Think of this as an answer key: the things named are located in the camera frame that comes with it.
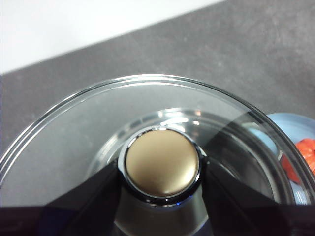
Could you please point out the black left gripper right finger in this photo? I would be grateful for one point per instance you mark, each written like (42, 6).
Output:
(251, 216)

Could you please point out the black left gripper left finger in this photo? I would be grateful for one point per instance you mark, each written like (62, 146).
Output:
(61, 216)

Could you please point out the orange pumpkin with green stem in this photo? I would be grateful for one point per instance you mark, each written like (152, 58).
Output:
(305, 152)

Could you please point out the glass lid with green knob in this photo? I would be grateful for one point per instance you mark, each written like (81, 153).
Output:
(161, 167)

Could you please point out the blue round plate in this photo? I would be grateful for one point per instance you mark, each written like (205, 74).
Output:
(290, 125)

